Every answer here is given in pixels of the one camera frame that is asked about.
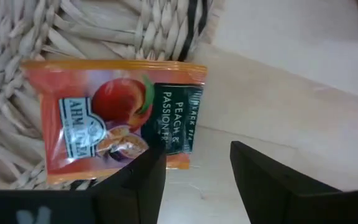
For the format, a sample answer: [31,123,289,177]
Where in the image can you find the round woven placemat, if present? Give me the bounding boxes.
[0,0,226,191]

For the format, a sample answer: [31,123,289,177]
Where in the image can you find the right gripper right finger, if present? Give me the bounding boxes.
[229,140,344,224]

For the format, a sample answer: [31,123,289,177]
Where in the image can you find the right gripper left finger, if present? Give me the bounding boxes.
[90,143,168,224]

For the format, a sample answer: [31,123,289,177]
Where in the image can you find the orange tea packet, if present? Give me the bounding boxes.
[20,58,208,185]

